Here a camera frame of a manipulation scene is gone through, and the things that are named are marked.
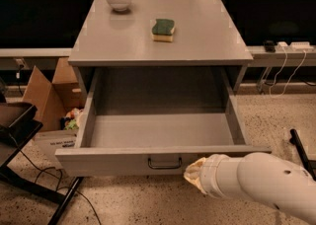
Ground black floor cable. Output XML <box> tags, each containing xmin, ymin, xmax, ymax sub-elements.
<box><xmin>18</xmin><ymin>149</ymin><xmax>103</xmax><ymax>225</ymax></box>

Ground black device on shelf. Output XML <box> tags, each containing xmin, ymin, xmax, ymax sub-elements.
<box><xmin>263</xmin><ymin>40</ymin><xmax>276</xmax><ymax>52</ymax></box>

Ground black stand with tray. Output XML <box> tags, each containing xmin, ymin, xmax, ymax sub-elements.
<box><xmin>0</xmin><ymin>103</ymin><xmax>83</xmax><ymax>225</ymax></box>

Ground white cable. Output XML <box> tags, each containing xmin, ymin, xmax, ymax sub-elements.
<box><xmin>268</xmin><ymin>46</ymin><xmax>308</xmax><ymax>99</ymax></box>

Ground brown cardboard box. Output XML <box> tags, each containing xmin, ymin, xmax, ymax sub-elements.
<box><xmin>23</xmin><ymin>57</ymin><xmax>85</xmax><ymax>131</ymax></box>

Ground grey metal drawer cabinet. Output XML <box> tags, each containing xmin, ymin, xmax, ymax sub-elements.
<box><xmin>67</xmin><ymin>0</ymin><xmax>254</xmax><ymax>95</ymax></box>

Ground green and yellow sponge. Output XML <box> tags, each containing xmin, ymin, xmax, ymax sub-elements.
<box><xmin>151</xmin><ymin>19</ymin><xmax>175</xmax><ymax>42</ymax></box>

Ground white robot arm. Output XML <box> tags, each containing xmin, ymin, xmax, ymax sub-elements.
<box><xmin>184</xmin><ymin>153</ymin><xmax>316</xmax><ymax>225</ymax></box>

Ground white power adapter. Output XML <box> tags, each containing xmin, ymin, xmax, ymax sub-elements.
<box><xmin>276</xmin><ymin>41</ymin><xmax>288</xmax><ymax>50</ymax></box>

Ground colourful items in box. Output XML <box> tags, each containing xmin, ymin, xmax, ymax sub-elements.
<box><xmin>60</xmin><ymin>108</ymin><xmax>83</xmax><ymax>130</ymax></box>

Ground white printed cardboard box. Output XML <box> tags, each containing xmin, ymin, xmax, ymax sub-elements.
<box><xmin>34</xmin><ymin>129</ymin><xmax>78</xmax><ymax>169</ymax></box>

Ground black top drawer handle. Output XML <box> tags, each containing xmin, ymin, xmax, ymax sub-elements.
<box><xmin>147</xmin><ymin>158</ymin><xmax>183</xmax><ymax>170</ymax></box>

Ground grey top drawer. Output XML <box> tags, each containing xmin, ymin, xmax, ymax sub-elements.
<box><xmin>54</xmin><ymin>67</ymin><xmax>273</xmax><ymax>178</ymax></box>

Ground white power strip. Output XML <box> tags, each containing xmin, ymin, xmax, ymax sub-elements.
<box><xmin>290</xmin><ymin>41</ymin><xmax>314</xmax><ymax>51</ymax></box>

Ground black bar at right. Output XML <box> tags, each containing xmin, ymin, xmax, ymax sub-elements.
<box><xmin>289</xmin><ymin>129</ymin><xmax>316</xmax><ymax>181</ymax></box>

